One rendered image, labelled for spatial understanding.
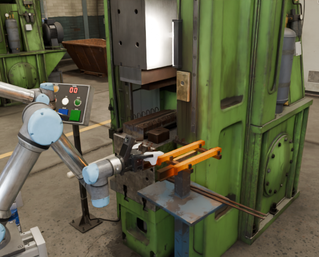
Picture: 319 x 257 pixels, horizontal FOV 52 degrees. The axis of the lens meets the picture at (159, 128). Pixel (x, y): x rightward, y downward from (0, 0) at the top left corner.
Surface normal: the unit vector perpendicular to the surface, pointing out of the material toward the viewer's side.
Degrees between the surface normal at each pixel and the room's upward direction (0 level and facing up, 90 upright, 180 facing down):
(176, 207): 0
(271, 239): 0
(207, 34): 90
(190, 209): 0
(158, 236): 90
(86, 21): 90
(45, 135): 84
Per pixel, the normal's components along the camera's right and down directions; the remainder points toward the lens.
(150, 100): 0.73, 0.22
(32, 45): 0.64, 0.07
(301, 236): -0.02, -0.94
